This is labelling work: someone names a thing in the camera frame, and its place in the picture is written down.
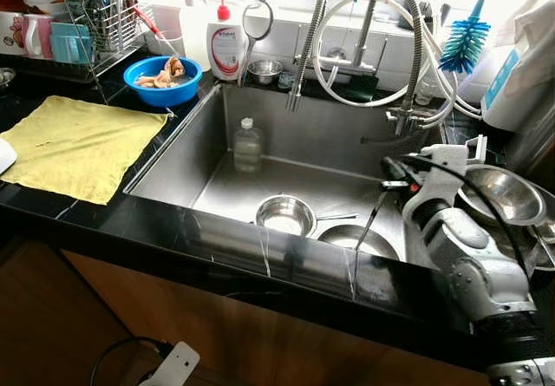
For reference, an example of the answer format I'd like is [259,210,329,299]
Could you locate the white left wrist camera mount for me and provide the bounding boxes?
[139,341,202,386]

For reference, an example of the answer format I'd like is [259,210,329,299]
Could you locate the grey gooseneck faucet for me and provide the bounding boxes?
[295,0,452,137]

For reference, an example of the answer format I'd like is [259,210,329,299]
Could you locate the large steel pot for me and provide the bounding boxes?
[503,100,555,187]

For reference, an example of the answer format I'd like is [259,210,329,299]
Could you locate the steel fork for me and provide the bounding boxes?
[354,190,389,253]

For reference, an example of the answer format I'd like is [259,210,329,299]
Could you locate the red handled brush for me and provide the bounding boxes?
[132,4,179,57]

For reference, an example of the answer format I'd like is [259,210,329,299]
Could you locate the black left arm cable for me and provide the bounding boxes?
[89,336,166,386]

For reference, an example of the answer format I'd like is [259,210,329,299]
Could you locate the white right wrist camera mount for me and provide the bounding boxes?
[403,136,488,222]

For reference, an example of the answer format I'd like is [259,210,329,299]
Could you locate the steel bowl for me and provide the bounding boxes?
[457,165,547,228]

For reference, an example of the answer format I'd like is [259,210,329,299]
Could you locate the clear plastic bottle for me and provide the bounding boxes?
[232,117,264,174]

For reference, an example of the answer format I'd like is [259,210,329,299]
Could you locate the blue plastic bowl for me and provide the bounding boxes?
[123,56,204,108]

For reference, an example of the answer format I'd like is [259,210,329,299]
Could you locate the small metal strainer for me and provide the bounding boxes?
[238,0,275,88]

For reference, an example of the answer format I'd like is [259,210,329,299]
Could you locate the white water hose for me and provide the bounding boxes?
[310,0,482,118]

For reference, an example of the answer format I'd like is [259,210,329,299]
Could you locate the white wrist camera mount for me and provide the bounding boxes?
[403,136,488,222]
[139,341,202,386]

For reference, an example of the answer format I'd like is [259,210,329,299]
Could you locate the brown food pieces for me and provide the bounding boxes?
[134,56,186,89]

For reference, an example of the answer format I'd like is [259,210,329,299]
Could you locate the teal plastic container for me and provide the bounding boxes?
[49,22,93,64]

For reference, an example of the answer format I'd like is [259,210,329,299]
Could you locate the steel wire dish rack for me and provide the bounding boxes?
[17,0,153,83]

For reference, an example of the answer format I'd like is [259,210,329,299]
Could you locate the blue bottle brush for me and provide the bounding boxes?
[438,0,501,75]

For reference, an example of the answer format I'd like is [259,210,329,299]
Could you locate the steel flexible spray hose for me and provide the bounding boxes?
[286,0,335,112]

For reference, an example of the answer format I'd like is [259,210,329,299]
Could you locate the small steel pot with handle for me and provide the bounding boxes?
[254,194,358,238]

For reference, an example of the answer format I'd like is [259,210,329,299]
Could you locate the white soap bottle red pump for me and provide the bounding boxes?
[206,0,248,82]

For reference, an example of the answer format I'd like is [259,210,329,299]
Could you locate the white plate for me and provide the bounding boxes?
[0,137,18,177]

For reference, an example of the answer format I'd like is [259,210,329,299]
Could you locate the pink mug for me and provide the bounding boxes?
[22,13,55,60]

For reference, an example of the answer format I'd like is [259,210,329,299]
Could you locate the small steel plate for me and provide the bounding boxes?
[317,224,402,263]

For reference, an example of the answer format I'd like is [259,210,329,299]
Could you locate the stainless steel sink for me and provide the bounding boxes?
[124,81,486,274]

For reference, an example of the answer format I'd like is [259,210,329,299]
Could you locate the small steel cup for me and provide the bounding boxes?
[247,59,284,86]

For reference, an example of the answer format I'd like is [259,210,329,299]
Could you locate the white container blue label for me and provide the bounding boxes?
[481,0,555,135]

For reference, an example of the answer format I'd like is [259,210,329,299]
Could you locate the yellow cleaning cloth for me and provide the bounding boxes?
[0,95,170,206]

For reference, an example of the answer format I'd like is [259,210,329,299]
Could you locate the brown wooden cabinet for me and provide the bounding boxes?
[0,239,486,386]

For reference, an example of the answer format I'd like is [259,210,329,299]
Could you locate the white printed mug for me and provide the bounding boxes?
[0,11,27,56]

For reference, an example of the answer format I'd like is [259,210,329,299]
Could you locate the dark green sponge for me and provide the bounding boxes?
[343,74,378,102]

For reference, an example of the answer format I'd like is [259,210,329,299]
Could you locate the white spray bottle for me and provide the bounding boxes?
[176,0,213,68]

